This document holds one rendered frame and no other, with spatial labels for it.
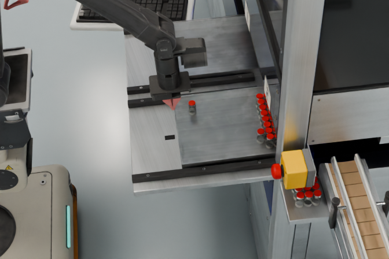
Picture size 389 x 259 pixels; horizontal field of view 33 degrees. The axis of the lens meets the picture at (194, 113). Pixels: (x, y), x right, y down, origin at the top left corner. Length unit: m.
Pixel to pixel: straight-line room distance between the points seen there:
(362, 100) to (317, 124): 0.13
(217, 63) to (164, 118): 0.28
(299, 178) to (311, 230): 0.44
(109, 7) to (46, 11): 2.41
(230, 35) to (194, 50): 0.66
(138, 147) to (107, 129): 1.25
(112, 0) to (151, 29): 0.11
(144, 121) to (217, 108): 0.22
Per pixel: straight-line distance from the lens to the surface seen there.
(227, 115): 1.95
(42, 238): 2.50
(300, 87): 1.54
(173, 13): 2.39
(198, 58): 1.56
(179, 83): 1.62
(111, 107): 3.22
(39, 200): 2.59
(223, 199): 2.83
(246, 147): 1.87
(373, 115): 1.68
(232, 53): 2.14
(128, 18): 1.47
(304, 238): 2.10
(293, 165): 1.65
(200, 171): 1.80
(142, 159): 1.86
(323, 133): 1.69
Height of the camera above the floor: 2.34
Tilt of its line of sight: 48 degrees down
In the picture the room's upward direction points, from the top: 4 degrees counter-clockwise
